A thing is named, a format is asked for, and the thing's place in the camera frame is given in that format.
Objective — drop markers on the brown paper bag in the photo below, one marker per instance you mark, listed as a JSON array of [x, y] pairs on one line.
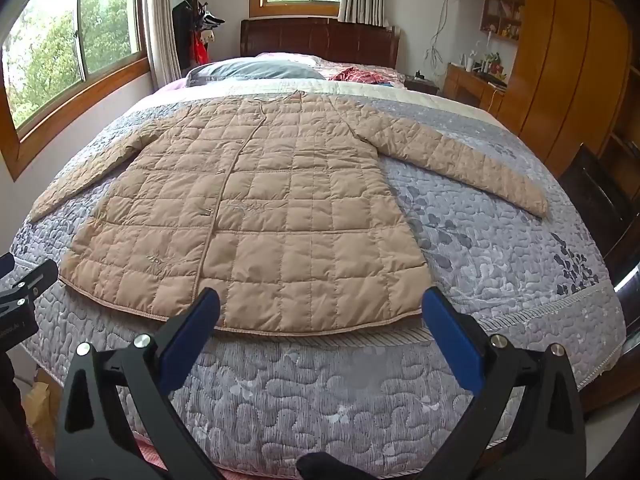
[[40, 410]]

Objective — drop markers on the grey blue pillow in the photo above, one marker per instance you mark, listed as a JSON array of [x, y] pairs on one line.
[[250, 70]]

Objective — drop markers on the red patterned cloth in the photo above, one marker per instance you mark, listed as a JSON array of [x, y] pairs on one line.
[[355, 76]]

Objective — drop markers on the dark wooden headboard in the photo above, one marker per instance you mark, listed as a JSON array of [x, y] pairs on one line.
[[320, 37]]

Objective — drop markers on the beige quilted coat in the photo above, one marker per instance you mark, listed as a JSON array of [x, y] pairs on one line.
[[275, 210]]

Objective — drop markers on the wooden desk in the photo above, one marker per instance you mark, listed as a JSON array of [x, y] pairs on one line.
[[465, 87]]

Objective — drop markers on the grey quilted bedspread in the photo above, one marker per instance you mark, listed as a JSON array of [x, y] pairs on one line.
[[500, 260]]

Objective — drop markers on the dark nightstand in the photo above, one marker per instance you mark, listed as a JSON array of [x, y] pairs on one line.
[[420, 85]]

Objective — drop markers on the dark wooden chair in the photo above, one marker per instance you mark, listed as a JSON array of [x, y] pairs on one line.
[[600, 200]]

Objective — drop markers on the purple bed sheet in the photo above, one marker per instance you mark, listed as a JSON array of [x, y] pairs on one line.
[[170, 85]]

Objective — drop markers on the large wooden frame window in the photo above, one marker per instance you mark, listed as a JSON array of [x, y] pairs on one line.
[[75, 35]]

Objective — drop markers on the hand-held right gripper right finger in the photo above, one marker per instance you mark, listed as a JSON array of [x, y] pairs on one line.
[[452, 332]]

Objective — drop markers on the wooden wall shelf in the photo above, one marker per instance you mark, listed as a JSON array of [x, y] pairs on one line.
[[502, 17]]

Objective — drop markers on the person's black sock foot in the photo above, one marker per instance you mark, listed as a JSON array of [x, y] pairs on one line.
[[322, 467]]

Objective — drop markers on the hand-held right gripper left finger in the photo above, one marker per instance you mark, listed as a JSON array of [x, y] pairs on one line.
[[192, 330]]

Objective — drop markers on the black hanging garment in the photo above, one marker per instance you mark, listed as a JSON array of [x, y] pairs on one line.
[[182, 30]]

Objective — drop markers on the wooden wardrobe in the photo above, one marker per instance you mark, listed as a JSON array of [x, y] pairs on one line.
[[575, 60]]

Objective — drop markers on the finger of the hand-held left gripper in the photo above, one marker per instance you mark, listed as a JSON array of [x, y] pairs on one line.
[[32, 282]]

